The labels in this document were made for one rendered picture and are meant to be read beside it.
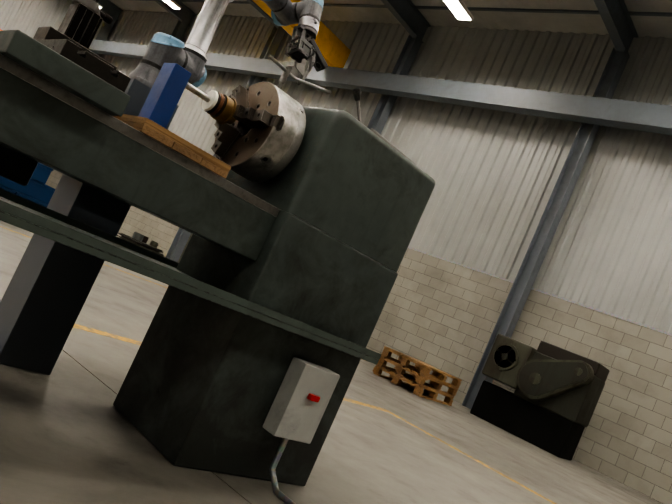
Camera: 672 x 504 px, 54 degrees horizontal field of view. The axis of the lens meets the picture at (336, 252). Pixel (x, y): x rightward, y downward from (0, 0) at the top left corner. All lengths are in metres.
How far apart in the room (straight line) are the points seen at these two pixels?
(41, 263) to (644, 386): 10.13
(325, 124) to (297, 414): 0.97
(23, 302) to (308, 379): 1.03
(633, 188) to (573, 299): 2.20
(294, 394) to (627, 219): 10.59
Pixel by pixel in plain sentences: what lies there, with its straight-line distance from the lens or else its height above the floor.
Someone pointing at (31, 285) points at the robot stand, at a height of 0.29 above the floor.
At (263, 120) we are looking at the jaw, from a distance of 2.11.
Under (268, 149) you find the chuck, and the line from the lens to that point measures 2.12.
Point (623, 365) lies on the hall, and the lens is 11.69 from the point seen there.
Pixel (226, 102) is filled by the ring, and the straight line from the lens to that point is 2.15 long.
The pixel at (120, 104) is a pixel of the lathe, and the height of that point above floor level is 0.89.
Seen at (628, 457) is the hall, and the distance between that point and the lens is 11.51.
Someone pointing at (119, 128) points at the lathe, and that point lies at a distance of 1.85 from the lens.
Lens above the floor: 0.65
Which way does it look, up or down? 4 degrees up
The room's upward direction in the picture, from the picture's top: 24 degrees clockwise
